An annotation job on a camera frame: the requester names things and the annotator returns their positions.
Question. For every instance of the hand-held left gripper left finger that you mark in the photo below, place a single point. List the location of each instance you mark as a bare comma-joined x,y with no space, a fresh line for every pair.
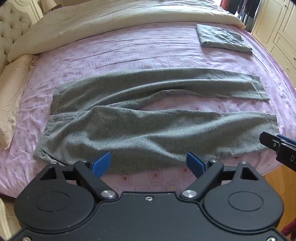
101,163

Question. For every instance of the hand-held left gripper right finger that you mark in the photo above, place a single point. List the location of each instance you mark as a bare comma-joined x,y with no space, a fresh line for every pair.
195,164

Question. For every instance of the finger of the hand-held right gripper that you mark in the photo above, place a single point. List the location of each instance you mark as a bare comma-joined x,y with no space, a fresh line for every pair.
288,139
269,140

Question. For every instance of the grey pants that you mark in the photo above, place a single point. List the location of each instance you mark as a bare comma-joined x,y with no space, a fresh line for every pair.
138,129

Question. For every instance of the red cloth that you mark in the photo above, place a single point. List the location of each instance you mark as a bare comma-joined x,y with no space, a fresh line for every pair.
289,226

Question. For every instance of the folded grey garment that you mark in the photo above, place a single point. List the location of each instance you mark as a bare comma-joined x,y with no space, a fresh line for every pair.
219,37

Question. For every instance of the peach pillow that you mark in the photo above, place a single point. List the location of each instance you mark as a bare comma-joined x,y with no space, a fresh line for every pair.
11,92

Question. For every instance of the pink patterned bedsheet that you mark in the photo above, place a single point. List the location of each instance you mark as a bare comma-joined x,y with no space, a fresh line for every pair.
138,53

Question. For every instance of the cream wardrobe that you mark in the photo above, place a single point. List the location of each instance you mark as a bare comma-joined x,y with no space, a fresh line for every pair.
277,23

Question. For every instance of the hanging dark clothes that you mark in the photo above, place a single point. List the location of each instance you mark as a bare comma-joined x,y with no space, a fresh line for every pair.
245,9

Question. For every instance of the cream duvet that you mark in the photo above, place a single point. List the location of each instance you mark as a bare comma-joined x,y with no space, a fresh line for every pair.
115,16

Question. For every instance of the cream tufted headboard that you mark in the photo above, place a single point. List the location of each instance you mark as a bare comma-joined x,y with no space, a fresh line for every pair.
11,23

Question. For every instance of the cream bed frame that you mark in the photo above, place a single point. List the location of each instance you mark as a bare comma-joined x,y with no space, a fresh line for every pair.
7,220

